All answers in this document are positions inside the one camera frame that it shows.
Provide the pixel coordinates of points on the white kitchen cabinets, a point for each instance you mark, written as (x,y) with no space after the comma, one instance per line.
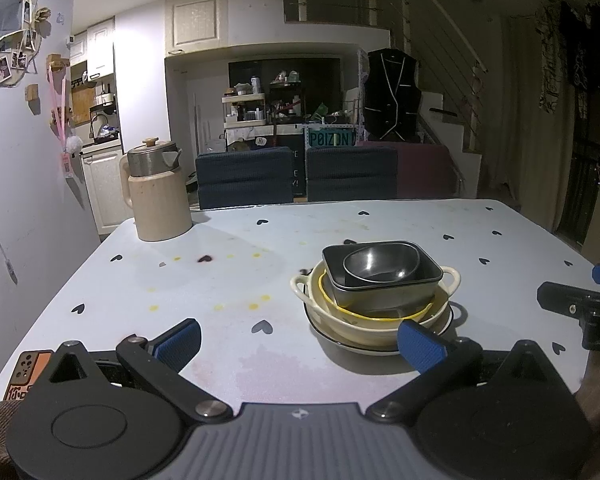
(97,45)
(105,190)

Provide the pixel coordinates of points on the black vest with white trim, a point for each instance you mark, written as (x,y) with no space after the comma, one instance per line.
(392,95)

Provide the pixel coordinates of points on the wall photo board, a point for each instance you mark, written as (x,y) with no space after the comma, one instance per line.
(10,35)

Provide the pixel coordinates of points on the white lower kitchen cabinets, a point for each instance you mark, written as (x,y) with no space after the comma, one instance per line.
(105,190)

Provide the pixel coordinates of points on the square metal dish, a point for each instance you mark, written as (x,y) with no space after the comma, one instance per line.
(380,292)

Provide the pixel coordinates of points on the stair railing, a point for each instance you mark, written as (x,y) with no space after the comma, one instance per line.
(390,10)

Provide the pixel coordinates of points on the dark patterned curtain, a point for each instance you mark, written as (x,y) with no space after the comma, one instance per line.
(575,45)

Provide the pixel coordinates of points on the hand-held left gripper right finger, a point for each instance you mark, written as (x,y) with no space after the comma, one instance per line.
(420,347)

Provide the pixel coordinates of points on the cream kettle with metal lid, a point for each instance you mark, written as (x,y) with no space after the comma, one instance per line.
(160,205)

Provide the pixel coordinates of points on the white shelf rack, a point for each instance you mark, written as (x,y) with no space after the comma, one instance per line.
(244,110)

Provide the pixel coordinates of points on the wooden cutting board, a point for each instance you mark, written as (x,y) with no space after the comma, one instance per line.
(82,106)

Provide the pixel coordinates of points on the orange phone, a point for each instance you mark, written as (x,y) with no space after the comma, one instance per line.
(27,372)

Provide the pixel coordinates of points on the rounded metal bowl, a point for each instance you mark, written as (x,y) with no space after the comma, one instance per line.
(380,262)

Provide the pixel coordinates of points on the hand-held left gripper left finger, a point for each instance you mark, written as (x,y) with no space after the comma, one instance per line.
(177,345)

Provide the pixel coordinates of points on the kitchen faucet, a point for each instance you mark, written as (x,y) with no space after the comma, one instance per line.
(99,127)

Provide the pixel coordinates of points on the white wall cabinet door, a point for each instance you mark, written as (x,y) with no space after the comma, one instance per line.
(197,20)

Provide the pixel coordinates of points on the pale blue heart-print tablecloth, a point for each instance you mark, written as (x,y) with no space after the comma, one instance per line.
(260,270)

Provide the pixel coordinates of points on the navy blue sofa seat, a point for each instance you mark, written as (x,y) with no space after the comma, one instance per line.
(352,172)
(245,177)

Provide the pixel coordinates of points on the teal sign plate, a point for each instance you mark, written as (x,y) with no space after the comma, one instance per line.
(331,139)

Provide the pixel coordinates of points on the white plate with black rim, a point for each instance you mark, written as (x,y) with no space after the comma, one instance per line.
(340,342)

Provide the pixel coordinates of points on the white staircase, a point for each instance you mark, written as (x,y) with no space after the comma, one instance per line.
(455,150)

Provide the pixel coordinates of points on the maroon sofa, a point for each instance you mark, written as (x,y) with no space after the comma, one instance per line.
(425,170)

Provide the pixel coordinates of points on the white upper kitchen cabinets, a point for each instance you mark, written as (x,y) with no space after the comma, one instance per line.
(97,45)

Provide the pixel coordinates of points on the wooden wall block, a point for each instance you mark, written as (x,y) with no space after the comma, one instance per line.
(57,62)
(33,94)

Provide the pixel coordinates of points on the white fluffy pompom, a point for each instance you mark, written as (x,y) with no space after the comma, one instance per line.
(73,144)

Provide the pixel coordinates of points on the yellow-rimmed bowl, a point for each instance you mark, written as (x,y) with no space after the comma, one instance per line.
(375,316)

